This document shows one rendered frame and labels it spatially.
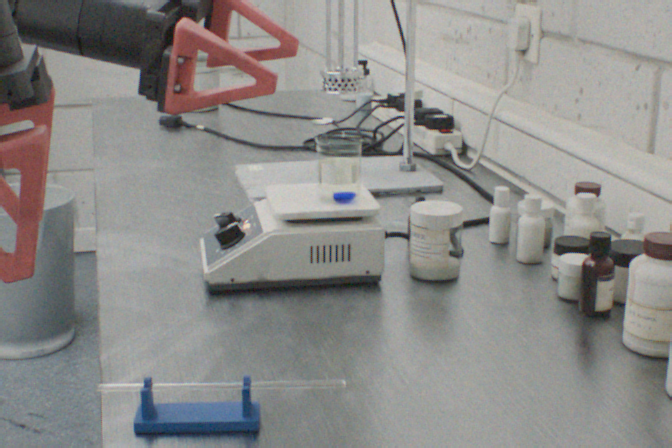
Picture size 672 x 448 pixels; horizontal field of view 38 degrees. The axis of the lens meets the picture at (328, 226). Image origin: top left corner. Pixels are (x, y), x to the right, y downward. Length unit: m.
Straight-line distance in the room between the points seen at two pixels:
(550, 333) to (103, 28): 0.52
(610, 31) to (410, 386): 0.66
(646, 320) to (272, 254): 0.39
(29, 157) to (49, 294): 2.28
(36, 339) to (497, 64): 1.58
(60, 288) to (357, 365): 1.92
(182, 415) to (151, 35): 0.30
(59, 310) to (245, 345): 1.86
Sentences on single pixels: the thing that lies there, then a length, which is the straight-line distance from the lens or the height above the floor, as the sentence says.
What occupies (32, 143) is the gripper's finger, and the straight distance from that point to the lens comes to 0.46.
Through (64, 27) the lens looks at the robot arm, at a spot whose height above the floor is 1.06.
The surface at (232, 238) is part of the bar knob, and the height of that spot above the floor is 0.80.
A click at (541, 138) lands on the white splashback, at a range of 1.44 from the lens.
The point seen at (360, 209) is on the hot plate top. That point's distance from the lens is 1.06.
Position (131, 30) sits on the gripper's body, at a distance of 0.74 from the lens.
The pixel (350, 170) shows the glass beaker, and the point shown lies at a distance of 1.07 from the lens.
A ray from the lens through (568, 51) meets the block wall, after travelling 1.46.
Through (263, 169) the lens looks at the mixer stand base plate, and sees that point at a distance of 1.56.
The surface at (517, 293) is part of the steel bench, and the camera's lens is 1.08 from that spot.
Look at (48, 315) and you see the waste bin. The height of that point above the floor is 0.12.
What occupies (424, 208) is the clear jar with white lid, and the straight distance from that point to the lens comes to 1.10.
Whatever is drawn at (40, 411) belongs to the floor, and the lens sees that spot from 2.51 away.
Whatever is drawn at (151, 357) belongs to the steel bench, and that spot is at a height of 0.75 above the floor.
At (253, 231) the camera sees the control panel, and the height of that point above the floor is 0.81.
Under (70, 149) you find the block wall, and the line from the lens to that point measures 3.54.
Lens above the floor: 1.14
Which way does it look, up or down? 17 degrees down
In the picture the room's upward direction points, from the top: straight up
